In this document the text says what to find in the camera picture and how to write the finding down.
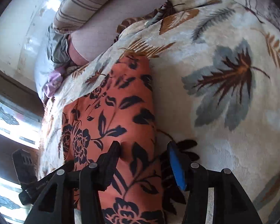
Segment orange floral garment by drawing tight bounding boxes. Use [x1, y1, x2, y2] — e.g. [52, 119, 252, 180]
[61, 52, 165, 223]

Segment window with patterned glass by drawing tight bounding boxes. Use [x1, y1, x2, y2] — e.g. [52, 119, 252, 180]
[0, 102, 41, 223]

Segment lilac floral cloth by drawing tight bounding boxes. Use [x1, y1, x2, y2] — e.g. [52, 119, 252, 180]
[42, 67, 66, 98]

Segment light blue grey cloth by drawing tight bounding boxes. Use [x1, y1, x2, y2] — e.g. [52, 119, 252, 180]
[34, 25, 71, 98]

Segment cream leaf-pattern plush blanket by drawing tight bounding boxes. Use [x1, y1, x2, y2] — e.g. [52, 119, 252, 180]
[37, 0, 280, 223]

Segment pale pink bed sheet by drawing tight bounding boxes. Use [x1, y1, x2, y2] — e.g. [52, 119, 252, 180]
[68, 0, 166, 66]

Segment striped beige bolster pillow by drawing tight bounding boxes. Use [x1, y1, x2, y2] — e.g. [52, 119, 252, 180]
[52, 0, 109, 34]

